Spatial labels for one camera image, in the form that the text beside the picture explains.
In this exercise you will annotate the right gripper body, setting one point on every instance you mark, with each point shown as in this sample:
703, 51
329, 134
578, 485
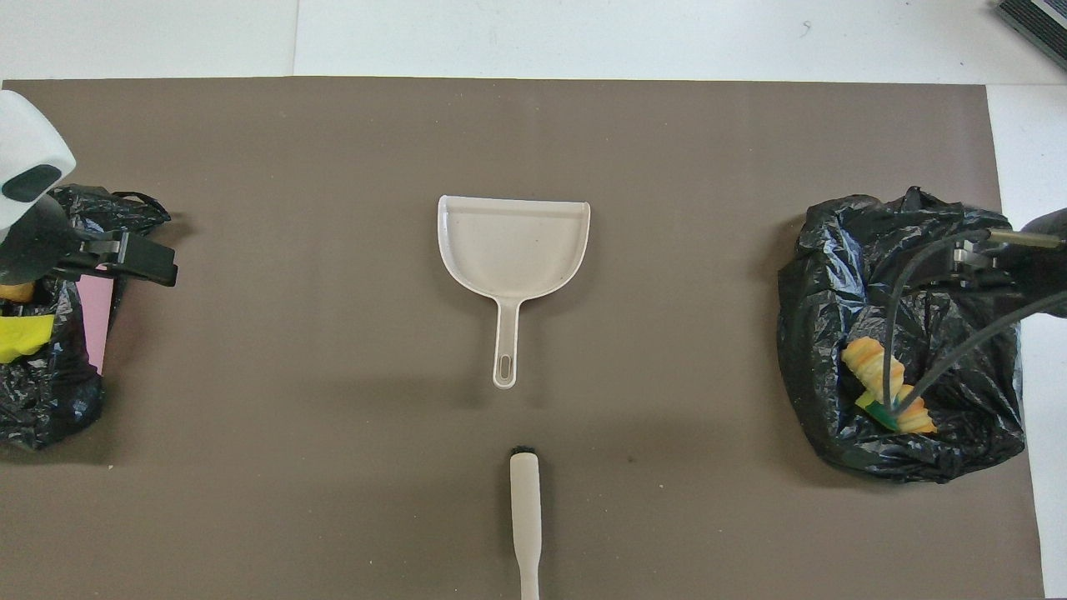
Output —
1042, 279

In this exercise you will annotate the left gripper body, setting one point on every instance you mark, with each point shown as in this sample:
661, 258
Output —
25, 142

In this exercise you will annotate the beige plastic dustpan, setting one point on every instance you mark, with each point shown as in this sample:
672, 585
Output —
513, 246

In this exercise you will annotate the beige brush with black bristles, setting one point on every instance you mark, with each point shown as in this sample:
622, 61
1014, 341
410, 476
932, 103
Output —
525, 500

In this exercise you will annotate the pink bin corner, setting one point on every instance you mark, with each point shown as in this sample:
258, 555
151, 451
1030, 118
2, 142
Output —
98, 321

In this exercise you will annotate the black plastic trash bag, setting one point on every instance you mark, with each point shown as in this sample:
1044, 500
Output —
50, 400
825, 350

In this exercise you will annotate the dark ridged device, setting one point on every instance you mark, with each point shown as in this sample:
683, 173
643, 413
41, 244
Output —
1042, 17

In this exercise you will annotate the brown table mat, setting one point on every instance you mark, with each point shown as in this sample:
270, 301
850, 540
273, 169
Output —
333, 500

